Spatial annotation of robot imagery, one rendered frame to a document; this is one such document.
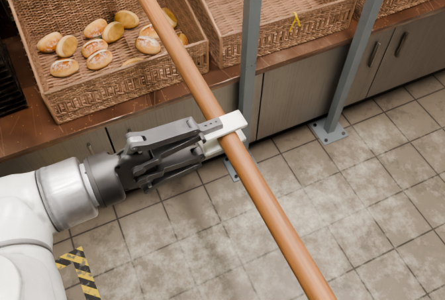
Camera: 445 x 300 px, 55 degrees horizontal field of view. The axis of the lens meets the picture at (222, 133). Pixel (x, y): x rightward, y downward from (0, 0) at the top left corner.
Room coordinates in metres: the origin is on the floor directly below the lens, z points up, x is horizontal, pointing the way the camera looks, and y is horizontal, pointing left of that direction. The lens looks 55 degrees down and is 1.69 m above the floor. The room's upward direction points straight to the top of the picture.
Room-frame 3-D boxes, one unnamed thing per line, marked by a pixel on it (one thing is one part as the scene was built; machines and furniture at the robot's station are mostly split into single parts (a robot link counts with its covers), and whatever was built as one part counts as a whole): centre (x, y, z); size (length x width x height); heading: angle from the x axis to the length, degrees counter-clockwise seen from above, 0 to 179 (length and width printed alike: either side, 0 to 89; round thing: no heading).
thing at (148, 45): (1.17, 0.28, 0.62); 0.10 x 0.07 x 0.05; 65
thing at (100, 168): (0.30, 0.14, 1.17); 0.09 x 0.07 x 0.08; 116
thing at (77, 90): (1.15, 0.40, 0.72); 0.56 x 0.49 x 0.28; 116
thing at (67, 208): (0.27, 0.21, 1.17); 0.09 x 0.06 x 0.09; 26
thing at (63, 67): (1.05, 0.56, 0.62); 0.10 x 0.07 x 0.05; 114
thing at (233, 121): (0.37, 0.00, 1.19); 0.07 x 0.03 x 0.01; 116
